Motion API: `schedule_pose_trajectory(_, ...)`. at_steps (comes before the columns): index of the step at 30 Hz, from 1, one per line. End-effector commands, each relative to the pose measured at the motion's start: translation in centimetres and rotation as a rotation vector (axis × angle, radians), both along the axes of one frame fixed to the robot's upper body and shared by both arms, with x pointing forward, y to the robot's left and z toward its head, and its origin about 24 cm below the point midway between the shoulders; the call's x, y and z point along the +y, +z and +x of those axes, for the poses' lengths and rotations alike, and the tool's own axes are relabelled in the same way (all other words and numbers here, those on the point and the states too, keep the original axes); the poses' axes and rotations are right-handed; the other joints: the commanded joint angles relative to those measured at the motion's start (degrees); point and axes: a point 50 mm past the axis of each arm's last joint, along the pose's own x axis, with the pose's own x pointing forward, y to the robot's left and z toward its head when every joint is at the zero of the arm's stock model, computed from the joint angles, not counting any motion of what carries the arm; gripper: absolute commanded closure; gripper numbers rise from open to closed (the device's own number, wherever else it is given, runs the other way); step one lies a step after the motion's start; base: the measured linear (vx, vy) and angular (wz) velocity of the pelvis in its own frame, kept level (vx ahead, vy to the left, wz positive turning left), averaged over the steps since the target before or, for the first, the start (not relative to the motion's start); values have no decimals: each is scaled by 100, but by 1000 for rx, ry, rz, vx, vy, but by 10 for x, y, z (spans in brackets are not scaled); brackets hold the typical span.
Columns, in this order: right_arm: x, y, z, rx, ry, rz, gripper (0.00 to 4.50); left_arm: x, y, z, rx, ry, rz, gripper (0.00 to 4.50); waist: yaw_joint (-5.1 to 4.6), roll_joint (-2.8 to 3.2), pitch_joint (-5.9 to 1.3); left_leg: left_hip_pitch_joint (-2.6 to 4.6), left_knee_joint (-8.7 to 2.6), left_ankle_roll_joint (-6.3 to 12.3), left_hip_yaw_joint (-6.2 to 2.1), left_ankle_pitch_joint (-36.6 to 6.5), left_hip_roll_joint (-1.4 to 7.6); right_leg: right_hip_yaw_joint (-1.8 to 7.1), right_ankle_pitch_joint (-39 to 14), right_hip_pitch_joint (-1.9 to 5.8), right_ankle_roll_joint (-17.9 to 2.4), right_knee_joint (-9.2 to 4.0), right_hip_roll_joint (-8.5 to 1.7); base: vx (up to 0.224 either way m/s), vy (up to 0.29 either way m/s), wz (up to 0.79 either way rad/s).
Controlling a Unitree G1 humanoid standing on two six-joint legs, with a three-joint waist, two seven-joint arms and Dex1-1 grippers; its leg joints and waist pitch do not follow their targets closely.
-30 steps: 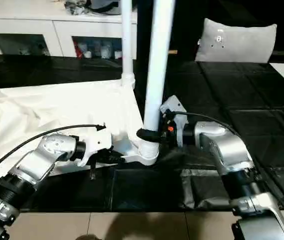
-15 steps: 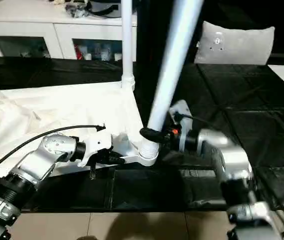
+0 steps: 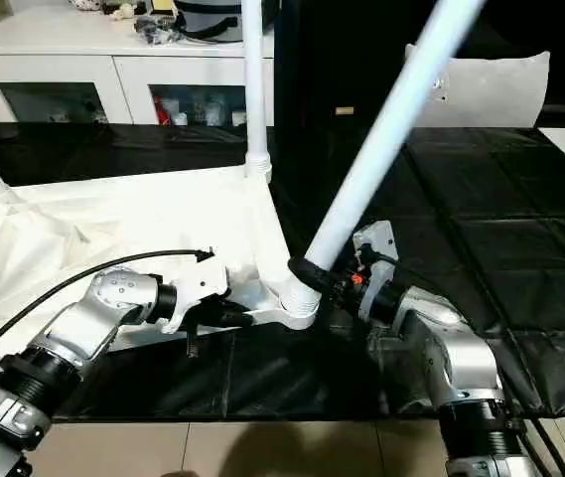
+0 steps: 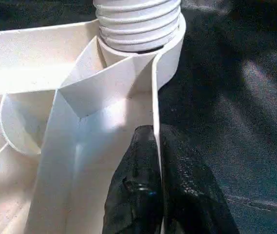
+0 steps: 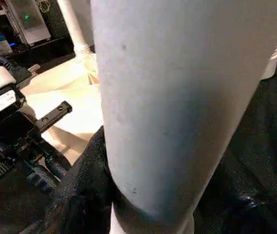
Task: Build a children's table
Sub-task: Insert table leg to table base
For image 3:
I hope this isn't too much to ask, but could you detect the white plastic table top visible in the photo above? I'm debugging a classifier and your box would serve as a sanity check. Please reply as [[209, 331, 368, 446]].
[[0, 164, 323, 377]]

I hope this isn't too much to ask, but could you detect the black work mat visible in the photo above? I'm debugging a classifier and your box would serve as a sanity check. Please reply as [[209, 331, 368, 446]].
[[0, 121, 565, 423]]

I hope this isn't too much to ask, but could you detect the grey pillow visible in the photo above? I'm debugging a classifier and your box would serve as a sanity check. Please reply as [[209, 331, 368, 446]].
[[404, 44, 552, 129]]

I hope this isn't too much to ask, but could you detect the grey black bag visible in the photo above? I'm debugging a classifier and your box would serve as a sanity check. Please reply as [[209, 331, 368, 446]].
[[131, 0, 275, 47]]

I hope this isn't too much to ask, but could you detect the white cabinet with glass doors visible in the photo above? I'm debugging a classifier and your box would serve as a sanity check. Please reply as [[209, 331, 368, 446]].
[[0, 0, 277, 128]]

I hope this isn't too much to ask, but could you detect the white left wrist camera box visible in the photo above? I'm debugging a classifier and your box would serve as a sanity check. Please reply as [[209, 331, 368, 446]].
[[157, 255, 232, 335]]

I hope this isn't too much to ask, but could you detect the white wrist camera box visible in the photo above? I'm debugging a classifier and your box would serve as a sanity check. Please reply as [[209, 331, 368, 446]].
[[353, 220, 400, 323], [157, 255, 232, 335]]

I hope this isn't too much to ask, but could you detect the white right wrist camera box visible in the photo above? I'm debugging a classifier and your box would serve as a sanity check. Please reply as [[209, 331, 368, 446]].
[[353, 220, 400, 323]]

